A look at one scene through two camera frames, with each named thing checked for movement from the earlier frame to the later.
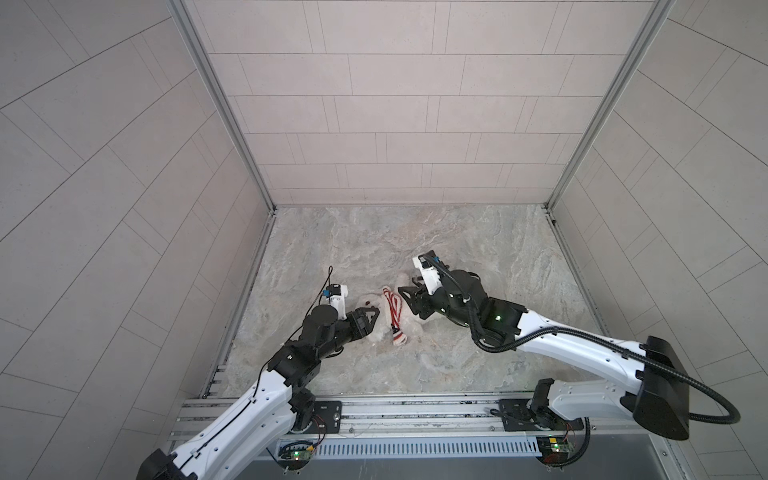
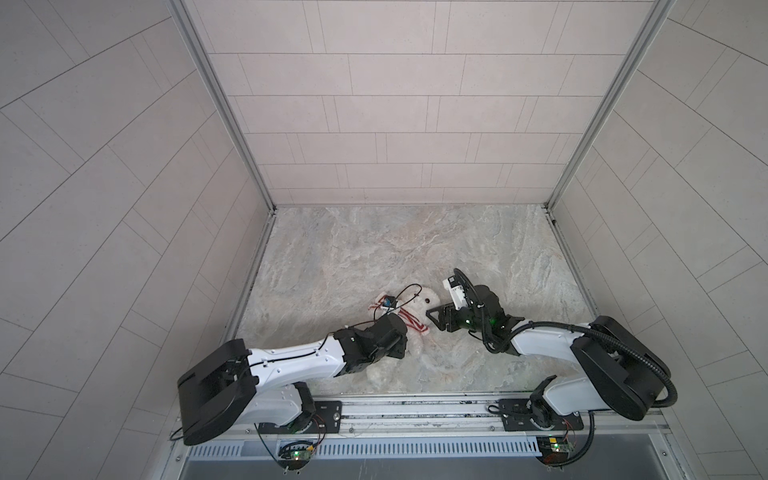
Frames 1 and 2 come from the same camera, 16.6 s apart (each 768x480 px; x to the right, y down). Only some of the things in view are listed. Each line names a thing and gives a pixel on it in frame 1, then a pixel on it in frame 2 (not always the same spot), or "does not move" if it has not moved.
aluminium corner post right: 659,14 does not move
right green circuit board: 554,449 does not move
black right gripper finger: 424,311 to 449,320
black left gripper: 363,313 to 400,343
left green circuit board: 295,454 does not move
